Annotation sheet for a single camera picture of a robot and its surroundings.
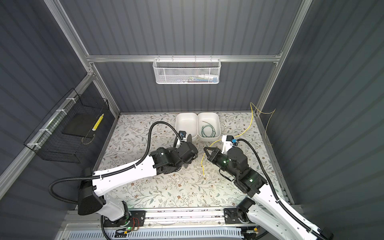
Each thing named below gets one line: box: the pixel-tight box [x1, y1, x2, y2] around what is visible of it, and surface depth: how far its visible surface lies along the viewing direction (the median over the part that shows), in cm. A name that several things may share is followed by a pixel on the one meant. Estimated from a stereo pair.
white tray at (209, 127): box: [197, 112, 222, 142], surface depth 113 cm
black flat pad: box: [62, 113, 100, 139], surface depth 76 cm
